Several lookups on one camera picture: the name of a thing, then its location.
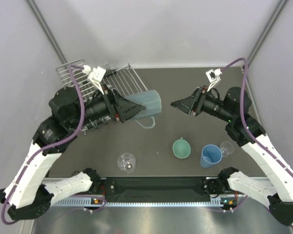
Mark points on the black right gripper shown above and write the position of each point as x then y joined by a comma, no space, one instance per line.
198,97

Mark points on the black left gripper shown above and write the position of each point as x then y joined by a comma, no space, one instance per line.
120,107

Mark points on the blue-grey ceramic mug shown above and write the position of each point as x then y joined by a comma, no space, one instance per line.
153,106

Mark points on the green teal mug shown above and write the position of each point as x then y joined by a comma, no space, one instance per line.
181,148

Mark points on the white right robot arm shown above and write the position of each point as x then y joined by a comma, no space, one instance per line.
277,194

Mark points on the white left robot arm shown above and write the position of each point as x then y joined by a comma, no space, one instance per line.
28,197

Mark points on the blue plastic cup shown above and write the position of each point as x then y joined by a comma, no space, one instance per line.
210,156

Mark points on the clear glass tumbler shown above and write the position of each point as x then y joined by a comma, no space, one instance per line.
127,162

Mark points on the clear wine glass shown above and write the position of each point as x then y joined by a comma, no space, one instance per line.
226,148

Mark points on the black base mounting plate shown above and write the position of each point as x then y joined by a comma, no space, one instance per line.
158,189

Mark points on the metal wire dish rack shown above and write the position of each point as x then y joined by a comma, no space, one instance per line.
92,96

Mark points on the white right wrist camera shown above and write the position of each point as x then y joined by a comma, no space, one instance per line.
213,76

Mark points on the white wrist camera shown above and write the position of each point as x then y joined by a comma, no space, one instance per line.
95,76
213,76

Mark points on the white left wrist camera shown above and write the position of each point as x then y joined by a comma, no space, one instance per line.
95,76

